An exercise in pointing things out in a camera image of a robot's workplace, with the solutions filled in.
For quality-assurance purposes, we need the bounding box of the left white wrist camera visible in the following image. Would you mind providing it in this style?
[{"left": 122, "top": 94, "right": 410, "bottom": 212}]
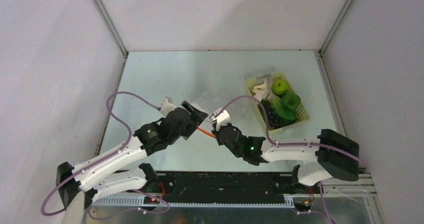
[{"left": 159, "top": 97, "right": 176, "bottom": 117}]

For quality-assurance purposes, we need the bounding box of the dark purple grape bunch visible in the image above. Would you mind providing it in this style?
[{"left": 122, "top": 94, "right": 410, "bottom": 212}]
[{"left": 261, "top": 100, "right": 284, "bottom": 130}]

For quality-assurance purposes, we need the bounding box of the green bell pepper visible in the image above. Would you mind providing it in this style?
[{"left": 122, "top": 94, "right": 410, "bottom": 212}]
[{"left": 281, "top": 91, "right": 301, "bottom": 111}]

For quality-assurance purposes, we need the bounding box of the white oyster mushroom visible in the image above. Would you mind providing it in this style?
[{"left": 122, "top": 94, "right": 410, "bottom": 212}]
[{"left": 252, "top": 77, "right": 272, "bottom": 102}]

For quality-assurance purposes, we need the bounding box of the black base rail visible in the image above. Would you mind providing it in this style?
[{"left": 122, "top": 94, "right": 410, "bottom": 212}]
[{"left": 141, "top": 171, "right": 320, "bottom": 204}]

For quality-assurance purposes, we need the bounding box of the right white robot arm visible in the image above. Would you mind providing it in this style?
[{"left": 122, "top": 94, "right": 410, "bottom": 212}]
[{"left": 212, "top": 123, "right": 360, "bottom": 193}]

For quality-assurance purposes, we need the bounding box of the clear zip top bag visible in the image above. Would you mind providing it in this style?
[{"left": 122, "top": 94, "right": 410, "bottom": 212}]
[{"left": 187, "top": 91, "right": 264, "bottom": 137}]

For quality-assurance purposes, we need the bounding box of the green apple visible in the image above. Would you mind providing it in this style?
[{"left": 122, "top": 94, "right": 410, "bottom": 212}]
[{"left": 271, "top": 79, "right": 290, "bottom": 95}]

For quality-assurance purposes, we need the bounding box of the green bok choy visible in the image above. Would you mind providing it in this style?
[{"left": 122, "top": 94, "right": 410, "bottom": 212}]
[{"left": 267, "top": 92, "right": 297, "bottom": 120}]

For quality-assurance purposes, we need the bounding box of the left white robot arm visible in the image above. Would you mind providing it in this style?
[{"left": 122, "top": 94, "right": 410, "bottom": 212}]
[{"left": 56, "top": 99, "right": 209, "bottom": 208}]

